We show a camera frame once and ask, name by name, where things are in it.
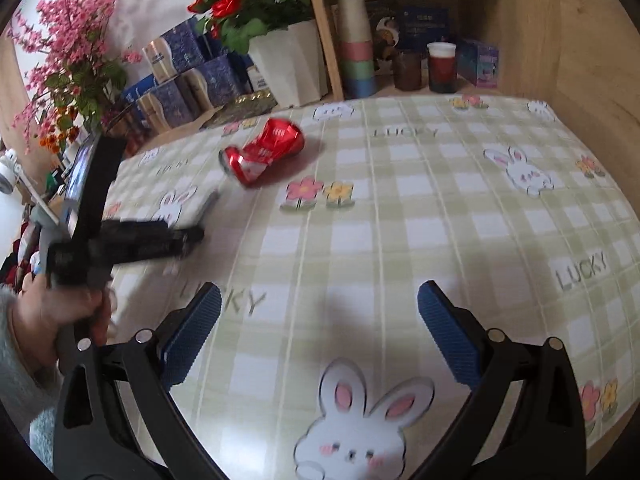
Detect pink blossom artificial plant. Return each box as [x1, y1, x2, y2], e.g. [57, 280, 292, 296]
[7, 0, 143, 161]

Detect blue paper cup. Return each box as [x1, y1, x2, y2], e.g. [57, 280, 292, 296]
[346, 77, 379, 100]

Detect red drink cup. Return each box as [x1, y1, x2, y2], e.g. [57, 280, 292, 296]
[426, 42, 458, 94]

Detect beige paper cup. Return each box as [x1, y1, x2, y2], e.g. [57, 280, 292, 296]
[336, 0, 373, 43]

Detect crushed red soda can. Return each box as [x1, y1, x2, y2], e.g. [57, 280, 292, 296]
[218, 118, 306, 189]

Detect brown glass jar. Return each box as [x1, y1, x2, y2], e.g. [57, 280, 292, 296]
[391, 50, 422, 92]

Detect orange artificial flowers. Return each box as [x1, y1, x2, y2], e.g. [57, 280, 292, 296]
[37, 127, 83, 156]

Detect purple small box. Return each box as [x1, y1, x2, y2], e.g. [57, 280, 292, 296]
[457, 37, 501, 90]

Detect gold foil tray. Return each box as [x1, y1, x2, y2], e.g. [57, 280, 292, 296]
[215, 90, 278, 123]

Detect blue picture box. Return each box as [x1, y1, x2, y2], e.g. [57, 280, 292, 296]
[400, 6, 451, 53]

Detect white faceted flower pot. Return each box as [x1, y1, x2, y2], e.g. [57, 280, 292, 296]
[247, 20, 328, 108]

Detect red rose bouquet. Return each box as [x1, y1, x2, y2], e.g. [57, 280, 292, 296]
[189, 0, 313, 53]

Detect pink paper cup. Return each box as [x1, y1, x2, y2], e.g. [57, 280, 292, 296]
[341, 39, 375, 63]

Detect dark bear picture box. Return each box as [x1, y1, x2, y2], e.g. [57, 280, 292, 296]
[365, 0, 403, 73]

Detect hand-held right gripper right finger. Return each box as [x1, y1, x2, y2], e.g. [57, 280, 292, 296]
[417, 280, 587, 480]

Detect dark blue carton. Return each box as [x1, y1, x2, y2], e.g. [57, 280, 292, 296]
[200, 35, 251, 68]
[122, 74, 157, 108]

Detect blue white carton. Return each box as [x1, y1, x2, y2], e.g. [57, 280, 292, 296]
[246, 64, 271, 95]

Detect wooden cabinet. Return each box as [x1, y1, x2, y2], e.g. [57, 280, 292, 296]
[302, 0, 640, 171]

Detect white clip fan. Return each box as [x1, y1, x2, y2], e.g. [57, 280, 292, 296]
[0, 152, 23, 196]

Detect blue gold glitter gift box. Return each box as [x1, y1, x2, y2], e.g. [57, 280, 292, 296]
[142, 22, 206, 83]
[182, 55, 247, 111]
[137, 80, 197, 131]

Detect green paper cup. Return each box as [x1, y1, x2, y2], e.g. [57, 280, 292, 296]
[344, 60, 377, 81]

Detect person's left hand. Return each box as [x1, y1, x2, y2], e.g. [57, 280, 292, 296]
[10, 275, 115, 376]

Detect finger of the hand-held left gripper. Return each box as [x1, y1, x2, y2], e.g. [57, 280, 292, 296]
[114, 227, 207, 264]
[102, 219, 176, 241]

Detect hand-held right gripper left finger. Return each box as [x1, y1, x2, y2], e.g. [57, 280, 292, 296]
[52, 281, 223, 480]

